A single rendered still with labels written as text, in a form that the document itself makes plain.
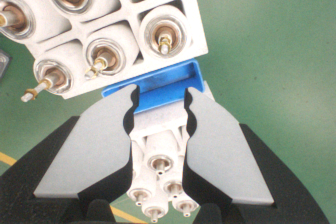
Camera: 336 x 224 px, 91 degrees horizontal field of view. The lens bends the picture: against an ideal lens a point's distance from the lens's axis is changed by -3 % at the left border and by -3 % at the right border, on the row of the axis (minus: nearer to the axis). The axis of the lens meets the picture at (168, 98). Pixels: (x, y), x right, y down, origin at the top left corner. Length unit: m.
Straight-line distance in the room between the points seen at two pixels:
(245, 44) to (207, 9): 0.17
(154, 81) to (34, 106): 0.50
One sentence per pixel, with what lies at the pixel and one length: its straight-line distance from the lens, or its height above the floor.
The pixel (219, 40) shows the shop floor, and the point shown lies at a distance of 0.60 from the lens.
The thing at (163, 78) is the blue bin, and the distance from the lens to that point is 0.62.
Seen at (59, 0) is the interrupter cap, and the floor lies 0.25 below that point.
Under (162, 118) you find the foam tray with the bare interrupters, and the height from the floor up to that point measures 0.15.
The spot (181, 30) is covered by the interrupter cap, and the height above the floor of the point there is 0.25.
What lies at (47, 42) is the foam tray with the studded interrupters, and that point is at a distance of 0.48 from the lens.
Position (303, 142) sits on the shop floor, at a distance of 1.03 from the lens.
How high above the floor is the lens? 0.57
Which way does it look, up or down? 60 degrees down
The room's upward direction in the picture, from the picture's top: 180 degrees clockwise
